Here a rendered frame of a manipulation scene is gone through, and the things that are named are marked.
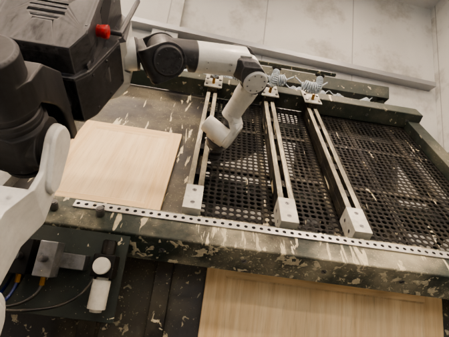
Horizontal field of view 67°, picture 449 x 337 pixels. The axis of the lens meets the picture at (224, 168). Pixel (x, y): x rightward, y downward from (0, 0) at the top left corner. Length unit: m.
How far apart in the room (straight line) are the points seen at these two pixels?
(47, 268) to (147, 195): 0.41
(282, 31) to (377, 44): 1.33
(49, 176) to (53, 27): 0.31
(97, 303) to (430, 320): 1.18
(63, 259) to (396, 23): 5.26
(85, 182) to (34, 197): 0.58
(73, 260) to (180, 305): 0.45
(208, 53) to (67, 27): 0.38
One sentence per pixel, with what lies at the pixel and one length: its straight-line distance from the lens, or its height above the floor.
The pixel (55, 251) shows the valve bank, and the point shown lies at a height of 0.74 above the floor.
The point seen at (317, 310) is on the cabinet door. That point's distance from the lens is 1.39.
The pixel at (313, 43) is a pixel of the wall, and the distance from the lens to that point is 4.84.
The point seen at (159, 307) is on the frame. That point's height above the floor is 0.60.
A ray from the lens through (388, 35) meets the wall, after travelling 5.48.
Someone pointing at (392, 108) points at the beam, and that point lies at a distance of 2.35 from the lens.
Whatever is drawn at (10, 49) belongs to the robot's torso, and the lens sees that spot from 0.69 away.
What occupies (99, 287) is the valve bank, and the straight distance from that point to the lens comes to 1.02.
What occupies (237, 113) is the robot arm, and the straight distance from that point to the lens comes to 1.17.
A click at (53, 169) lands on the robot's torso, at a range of 0.76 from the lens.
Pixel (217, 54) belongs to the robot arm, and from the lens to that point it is 1.02.
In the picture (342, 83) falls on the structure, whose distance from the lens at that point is 2.71.
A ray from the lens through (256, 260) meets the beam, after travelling 1.09.
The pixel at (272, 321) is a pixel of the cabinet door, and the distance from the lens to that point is 1.34.
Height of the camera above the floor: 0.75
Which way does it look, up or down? 17 degrees up
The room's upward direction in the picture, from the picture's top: 8 degrees clockwise
